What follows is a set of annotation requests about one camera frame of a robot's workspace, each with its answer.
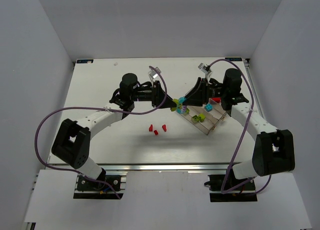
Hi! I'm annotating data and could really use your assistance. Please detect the red rounded lego brick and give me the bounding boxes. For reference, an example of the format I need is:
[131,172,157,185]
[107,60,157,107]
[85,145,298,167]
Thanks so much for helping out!
[212,97,221,103]

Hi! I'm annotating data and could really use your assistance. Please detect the blue lego brick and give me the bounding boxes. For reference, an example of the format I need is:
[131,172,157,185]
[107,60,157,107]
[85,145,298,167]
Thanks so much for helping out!
[204,103,213,113]

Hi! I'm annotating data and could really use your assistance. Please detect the small green lego brick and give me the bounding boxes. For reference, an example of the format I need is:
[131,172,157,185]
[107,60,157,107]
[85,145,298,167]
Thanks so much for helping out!
[198,113,206,123]

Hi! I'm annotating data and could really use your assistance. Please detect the green top lego brick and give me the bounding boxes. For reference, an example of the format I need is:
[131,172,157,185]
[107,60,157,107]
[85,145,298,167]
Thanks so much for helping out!
[191,115,200,123]

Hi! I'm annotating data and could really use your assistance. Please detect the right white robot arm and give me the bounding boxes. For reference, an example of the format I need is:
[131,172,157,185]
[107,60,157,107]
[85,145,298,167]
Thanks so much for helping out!
[183,68,295,180]

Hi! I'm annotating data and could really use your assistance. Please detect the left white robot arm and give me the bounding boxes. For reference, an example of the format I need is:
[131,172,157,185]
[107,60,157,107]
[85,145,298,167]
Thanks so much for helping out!
[51,73,174,184]

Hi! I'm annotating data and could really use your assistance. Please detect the clear three-compartment organizer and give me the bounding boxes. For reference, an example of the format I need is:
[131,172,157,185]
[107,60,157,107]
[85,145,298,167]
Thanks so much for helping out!
[180,98,227,135]

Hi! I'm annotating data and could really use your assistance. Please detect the red curved lego right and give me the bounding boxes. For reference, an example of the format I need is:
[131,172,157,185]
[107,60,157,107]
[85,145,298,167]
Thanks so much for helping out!
[162,124,167,132]

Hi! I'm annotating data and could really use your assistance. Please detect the red curved lego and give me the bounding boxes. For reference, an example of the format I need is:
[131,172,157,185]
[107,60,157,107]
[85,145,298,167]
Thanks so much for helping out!
[148,124,153,132]
[162,124,167,132]

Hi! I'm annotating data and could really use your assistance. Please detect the red curved lego left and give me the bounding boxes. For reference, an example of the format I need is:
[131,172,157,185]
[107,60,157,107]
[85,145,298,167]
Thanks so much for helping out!
[148,124,153,132]

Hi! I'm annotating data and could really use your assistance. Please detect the right corner label sticker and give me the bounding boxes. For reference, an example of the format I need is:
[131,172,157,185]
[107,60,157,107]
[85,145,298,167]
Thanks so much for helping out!
[224,57,243,62]

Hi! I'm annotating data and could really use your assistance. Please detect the corner label sticker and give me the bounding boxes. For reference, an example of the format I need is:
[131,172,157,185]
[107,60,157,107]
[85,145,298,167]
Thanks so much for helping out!
[224,57,243,62]
[76,59,94,64]

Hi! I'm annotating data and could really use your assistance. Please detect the left corner label sticker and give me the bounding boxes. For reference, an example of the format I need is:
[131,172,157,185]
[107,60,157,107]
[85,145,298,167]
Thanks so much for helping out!
[76,59,94,64]

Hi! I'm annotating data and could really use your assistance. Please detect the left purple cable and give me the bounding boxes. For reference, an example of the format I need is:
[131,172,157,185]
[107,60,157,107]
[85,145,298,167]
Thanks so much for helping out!
[34,65,168,171]

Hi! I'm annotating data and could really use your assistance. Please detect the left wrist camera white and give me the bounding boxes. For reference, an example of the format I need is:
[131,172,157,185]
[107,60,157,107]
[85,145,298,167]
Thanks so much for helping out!
[148,67,161,82]

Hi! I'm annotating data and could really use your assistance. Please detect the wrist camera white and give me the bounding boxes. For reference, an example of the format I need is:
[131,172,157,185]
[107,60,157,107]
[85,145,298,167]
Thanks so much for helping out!
[198,63,212,77]
[148,67,161,82]

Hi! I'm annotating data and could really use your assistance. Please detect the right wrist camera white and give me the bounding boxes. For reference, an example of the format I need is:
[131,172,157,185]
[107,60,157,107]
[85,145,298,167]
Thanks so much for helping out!
[198,63,212,77]

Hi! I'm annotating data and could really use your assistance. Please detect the aluminium table rail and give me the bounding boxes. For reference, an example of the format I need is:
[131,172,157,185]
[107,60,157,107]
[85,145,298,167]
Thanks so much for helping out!
[96,163,229,171]

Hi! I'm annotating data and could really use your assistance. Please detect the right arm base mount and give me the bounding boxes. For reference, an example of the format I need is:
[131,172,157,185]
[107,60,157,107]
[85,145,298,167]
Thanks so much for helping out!
[203,174,258,203]

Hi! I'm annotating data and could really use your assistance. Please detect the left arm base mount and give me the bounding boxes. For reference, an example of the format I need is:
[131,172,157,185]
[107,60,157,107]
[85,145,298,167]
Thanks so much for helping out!
[73,171,127,200]

